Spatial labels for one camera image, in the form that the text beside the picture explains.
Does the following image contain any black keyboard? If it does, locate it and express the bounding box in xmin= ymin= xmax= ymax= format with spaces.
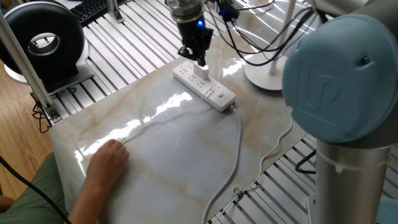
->
xmin=70 ymin=0 xmax=125 ymax=26

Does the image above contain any white lamp base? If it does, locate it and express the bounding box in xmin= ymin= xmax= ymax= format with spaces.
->
xmin=244 ymin=0 xmax=298 ymax=91

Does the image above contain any person's bare forearm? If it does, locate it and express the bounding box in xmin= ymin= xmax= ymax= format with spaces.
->
xmin=67 ymin=180 xmax=106 ymax=224

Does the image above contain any white cable tie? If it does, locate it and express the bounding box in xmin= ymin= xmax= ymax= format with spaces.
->
xmin=315 ymin=149 xmax=392 ymax=175

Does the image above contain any thick black floor cable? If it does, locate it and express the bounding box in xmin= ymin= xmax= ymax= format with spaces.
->
xmin=0 ymin=155 xmax=71 ymax=224

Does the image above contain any aluminium frame post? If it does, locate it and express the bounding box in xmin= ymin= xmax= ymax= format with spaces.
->
xmin=107 ymin=0 xmax=125 ymax=24
xmin=0 ymin=12 xmax=62 ymax=123

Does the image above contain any grey power strip cable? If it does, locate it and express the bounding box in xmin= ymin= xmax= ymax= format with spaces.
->
xmin=201 ymin=105 xmax=243 ymax=224

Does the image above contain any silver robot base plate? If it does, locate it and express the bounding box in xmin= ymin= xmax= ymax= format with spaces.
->
xmin=307 ymin=194 xmax=318 ymax=224

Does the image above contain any black ring-shaped fan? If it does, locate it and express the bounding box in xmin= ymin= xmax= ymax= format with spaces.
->
xmin=0 ymin=1 xmax=96 ymax=96

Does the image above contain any white power strip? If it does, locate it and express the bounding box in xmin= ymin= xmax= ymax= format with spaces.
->
xmin=173 ymin=60 xmax=236 ymax=113

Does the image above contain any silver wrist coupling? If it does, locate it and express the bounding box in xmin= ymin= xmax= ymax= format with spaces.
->
xmin=164 ymin=0 xmax=205 ymax=24

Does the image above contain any person's bare hand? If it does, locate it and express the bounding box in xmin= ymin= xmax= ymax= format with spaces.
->
xmin=85 ymin=139 xmax=130 ymax=190

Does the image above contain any small cord clip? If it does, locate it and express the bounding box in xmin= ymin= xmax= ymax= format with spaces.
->
xmin=231 ymin=185 xmax=245 ymax=200

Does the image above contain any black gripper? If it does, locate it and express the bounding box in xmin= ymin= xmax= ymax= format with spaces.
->
xmin=176 ymin=17 xmax=215 ymax=67

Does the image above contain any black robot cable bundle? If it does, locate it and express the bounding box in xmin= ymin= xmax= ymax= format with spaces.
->
xmin=205 ymin=0 xmax=327 ymax=67

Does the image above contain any black base cable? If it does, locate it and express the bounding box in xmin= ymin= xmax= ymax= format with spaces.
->
xmin=294 ymin=149 xmax=317 ymax=175

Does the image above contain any white plug adapter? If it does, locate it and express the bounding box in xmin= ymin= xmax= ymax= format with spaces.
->
xmin=193 ymin=62 xmax=210 ymax=80

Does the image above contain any thin dark wire tangle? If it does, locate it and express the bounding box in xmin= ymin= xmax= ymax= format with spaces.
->
xmin=30 ymin=102 xmax=52 ymax=134

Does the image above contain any thin white lamp cord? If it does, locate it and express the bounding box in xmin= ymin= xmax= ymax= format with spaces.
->
xmin=121 ymin=79 xmax=295 ymax=224

